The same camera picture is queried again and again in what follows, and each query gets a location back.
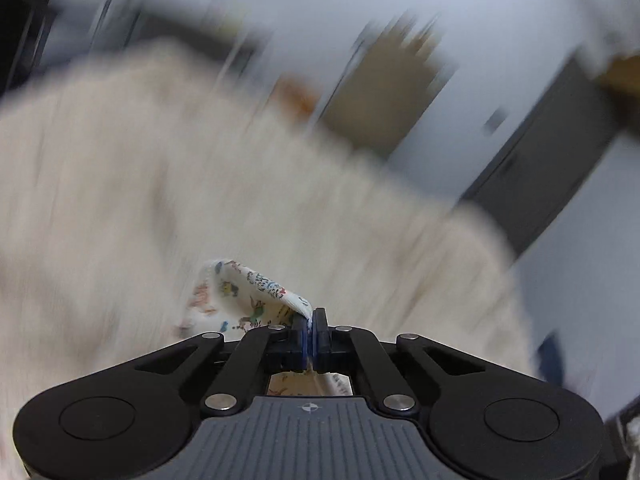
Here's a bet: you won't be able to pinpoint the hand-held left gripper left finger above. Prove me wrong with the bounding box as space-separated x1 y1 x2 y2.
132 312 313 415

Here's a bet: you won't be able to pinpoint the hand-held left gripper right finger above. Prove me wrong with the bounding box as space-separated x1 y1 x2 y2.
312 307 488 416

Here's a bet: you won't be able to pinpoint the cartoon print cream pants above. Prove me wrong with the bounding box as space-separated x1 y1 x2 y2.
175 259 353 397

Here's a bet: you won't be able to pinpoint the fluffy cream blanket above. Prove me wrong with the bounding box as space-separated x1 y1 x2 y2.
0 45 543 480

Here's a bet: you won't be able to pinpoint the blue bag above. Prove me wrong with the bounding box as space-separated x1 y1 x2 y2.
539 334 567 388

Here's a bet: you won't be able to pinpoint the orange box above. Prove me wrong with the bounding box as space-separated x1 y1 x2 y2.
274 76 322 112

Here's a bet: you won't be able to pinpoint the beige two-door fridge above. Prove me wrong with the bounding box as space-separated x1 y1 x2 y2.
320 25 453 161

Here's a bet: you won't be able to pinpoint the grey door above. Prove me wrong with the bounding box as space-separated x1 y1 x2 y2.
459 55 632 257

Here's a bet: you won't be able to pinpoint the black curtain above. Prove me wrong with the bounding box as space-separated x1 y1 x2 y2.
0 0 68 98

